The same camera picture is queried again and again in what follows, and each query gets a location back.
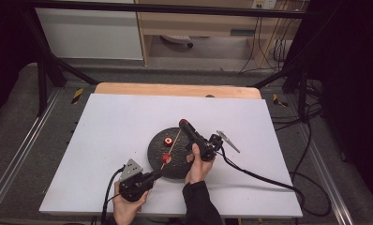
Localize aluminium floor rail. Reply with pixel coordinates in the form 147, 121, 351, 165
286, 93, 355, 225
0, 89, 63, 205

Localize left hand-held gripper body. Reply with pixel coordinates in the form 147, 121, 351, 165
118, 157, 155, 203

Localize black floor cables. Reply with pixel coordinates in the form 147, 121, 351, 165
269, 78, 333, 132

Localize black metal frame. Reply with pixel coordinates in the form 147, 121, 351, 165
18, 0, 321, 124

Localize white cabinet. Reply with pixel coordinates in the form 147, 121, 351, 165
35, 7, 144, 61

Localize white power strip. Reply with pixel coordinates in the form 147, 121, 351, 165
251, 0, 278, 10

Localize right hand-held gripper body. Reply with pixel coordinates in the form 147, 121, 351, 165
191, 129, 242, 162

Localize black round plate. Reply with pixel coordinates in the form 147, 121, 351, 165
147, 126, 208, 180

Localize wooden table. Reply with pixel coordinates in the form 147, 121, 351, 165
94, 82, 262, 100

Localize dark curtain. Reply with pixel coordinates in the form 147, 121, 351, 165
0, 0, 40, 129
296, 0, 373, 207

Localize thin wooden skewer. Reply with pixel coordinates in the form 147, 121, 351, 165
159, 127, 183, 172

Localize person's left hand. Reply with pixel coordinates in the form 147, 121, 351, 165
112, 182, 150, 225

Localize person's right hand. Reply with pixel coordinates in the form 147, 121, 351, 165
184, 143, 215, 186

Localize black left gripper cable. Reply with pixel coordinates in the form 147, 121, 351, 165
99, 166, 127, 225

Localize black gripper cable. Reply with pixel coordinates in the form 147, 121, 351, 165
99, 166, 127, 225
216, 145, 333, 218

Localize hanging black cables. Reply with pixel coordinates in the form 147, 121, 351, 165
239, 14, 299, 75

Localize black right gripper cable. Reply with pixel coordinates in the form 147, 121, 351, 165
216, 145, 333, 218

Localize grey object under desk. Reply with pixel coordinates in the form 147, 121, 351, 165
160, 34, 195, 49

